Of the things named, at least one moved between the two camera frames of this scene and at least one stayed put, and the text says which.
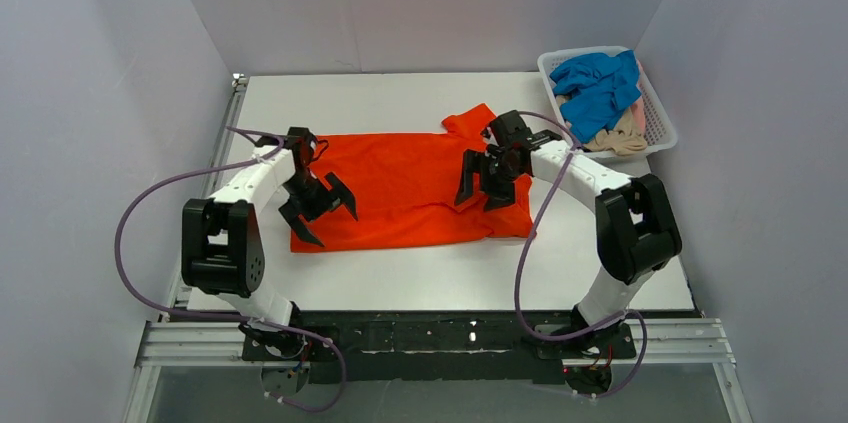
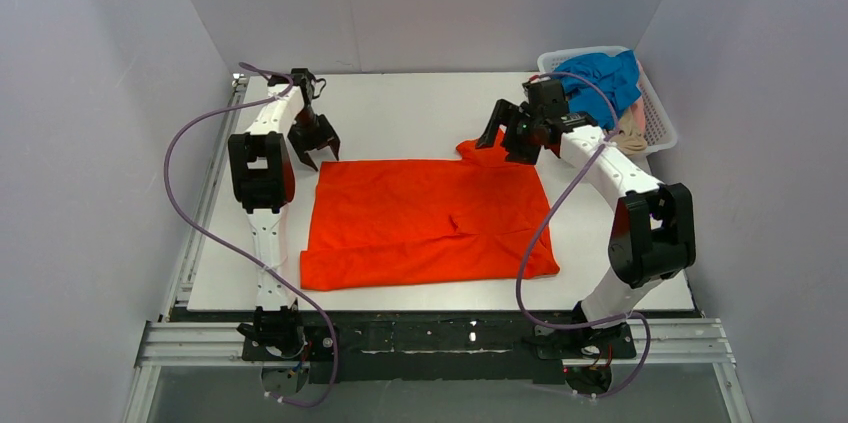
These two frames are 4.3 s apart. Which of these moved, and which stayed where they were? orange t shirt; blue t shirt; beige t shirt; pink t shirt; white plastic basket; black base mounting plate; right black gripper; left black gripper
Moved: left black gripper; right black gripper; orange t shirt
Stayed: beige t shirt; black base mounting plate; pink t shirt; white plastic basket; blue t shirt
